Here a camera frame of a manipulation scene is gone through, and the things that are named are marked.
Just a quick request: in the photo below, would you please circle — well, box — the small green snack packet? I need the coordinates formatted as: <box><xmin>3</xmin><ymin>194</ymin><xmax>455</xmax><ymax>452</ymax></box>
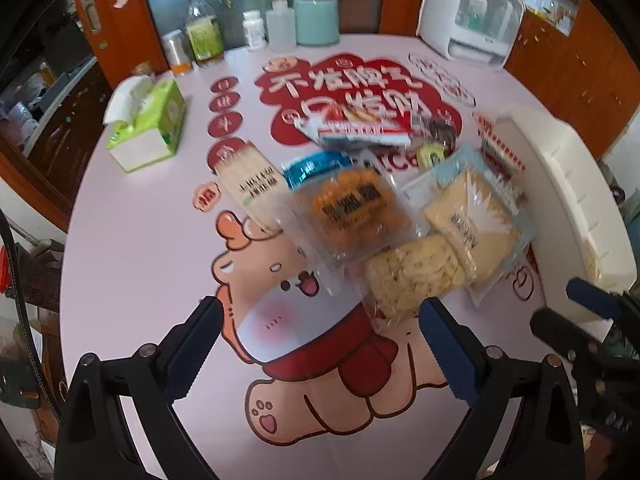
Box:
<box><xmin>417</xmin><ymin>144</ymin><xmax>448</xmax><ymax>171</ymax></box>

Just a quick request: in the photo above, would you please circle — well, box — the translucent plastic bottle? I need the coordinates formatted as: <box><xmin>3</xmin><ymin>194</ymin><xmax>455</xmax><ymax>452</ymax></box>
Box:
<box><xmin>266</xmin><ymin>0</ymin><xmax>297</xmax><ymax>53</ymax></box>

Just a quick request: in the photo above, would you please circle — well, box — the red and white snack packet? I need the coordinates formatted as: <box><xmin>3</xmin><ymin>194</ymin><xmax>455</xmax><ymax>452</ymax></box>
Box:
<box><xmin>295</xmin><ymin>110</ymin><xmax>416</xmax><ymax>151</ymax></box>

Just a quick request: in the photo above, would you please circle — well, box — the green tissue box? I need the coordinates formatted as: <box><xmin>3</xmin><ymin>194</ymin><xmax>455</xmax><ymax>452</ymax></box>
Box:
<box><xmin>102</xmin><ymin>76</ymin><xmax>188</xmax><ymax>173</ymax></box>

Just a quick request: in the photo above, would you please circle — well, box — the white pill bottle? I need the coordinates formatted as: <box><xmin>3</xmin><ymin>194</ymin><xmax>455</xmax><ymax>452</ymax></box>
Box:
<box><xmin>243</xmin><ymin>10</ymin><xmax>266</xmax><ymax>52</ymax></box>

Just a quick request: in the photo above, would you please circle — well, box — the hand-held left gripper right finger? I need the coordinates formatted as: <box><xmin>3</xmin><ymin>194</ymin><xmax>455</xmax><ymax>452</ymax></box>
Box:
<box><xmin>419</xmin><ymin>296</ymin><xmax>586</xmax><ymax>480</ymax></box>

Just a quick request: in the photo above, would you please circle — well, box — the blue foil snack packet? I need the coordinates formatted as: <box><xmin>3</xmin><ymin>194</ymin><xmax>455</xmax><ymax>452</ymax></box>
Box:
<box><xmin>281</xmin><ymin>151</ymin><xmax>351</xmax><ymax>191</ymax></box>

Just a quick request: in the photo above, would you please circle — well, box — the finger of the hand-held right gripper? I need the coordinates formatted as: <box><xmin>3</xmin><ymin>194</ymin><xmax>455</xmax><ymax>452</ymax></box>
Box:
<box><xmin>529</xmin><ymin>308</ymin><xmax>608</xmax><ymax>361</ymax></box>
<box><xmin>566</xmin><ymin>278</ymin><xmax>640</xmax><ymax>323</ymax></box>

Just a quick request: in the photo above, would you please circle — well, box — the plastic bottle with green label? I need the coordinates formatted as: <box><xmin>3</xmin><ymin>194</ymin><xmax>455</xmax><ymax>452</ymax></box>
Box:
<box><xmin>185</xmin><ymin>0</ymin><xmax>226</xmax><ymax>68</ymax></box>

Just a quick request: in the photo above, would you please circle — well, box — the teal canister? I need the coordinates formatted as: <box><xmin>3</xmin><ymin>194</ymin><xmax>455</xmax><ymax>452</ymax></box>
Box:
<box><xmin>292</xmin><ymin>0</ymin><xmax>341</xmax><ymax>46</ymax></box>

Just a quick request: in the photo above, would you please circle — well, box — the white plastic basket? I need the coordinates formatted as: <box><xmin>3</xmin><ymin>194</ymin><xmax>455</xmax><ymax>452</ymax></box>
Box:
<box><xmin>492</xmin><ymin>104</ymin><xmax>638</xmax><ymax>333</ymax></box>

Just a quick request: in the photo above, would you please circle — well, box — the clear packet of orange snacks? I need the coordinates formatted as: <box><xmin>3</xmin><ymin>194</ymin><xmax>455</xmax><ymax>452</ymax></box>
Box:
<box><xmin>282</xmin><ymin>162</ymin><xmax>426</xmax><ymax>271</ymax></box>

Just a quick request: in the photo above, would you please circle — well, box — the tall beige biscuit packet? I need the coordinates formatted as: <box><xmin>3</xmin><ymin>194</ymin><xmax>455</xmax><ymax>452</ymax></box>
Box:
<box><xmin>216</xmin><ymin>142</ymin><xmax>296</xmax><ymax>233</ymax></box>

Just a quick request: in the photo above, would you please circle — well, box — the brown wooden door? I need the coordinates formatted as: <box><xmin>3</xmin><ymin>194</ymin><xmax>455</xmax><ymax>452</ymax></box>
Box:
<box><xmin>70</xmin><ymin>0</ymin><xmax>168</xmax><ymax>78</ymax></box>

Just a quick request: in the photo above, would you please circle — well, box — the clear jar with orange base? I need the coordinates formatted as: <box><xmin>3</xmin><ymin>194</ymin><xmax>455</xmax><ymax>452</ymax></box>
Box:
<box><xmin>162</xmin><ymin>30</ymin><xmax>193</xmax><ymax>77</ymax></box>

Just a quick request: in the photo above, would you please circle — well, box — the white countertop appliance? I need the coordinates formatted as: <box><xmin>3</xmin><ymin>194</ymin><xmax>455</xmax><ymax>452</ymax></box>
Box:
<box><xmin>416</xmin><ymin>0</ymin><xmax>526</xmax><ymax>68</ymax></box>

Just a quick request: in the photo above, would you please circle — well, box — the clear packet of pale chips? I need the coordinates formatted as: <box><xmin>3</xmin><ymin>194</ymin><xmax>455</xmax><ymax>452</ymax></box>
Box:
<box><xmin>362</xmin><ymin>237</ymin><xmax>473</xmax><ymax>321</ymax></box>

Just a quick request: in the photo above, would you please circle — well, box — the dark red snack packet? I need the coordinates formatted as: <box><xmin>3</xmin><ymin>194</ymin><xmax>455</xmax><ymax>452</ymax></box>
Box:
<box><xmin>410</xmin><ymin>112</ymin><xmax>458</xmax><ymax>148</ymax></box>

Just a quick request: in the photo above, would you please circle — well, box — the metal door handle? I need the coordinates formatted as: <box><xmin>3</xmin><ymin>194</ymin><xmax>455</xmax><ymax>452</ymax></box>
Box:
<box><xmin>80</xmin><ymin>0</ymin><xmax>101</xmax><ymax>33</ymax></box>

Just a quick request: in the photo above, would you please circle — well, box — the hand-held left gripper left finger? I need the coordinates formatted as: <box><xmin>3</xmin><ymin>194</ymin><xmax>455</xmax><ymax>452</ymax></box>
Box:
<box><xmin>54</xmin><ymin>296</ymin><xmax>226</xmax><ymax>480</ymax></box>

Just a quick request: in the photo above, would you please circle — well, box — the brown wooden cabinet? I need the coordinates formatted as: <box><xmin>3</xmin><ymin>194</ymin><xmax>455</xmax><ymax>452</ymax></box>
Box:
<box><xmin>505</xmin><ymin>0</ymin><xmax>640</xmax><ymax>156</ymax></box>

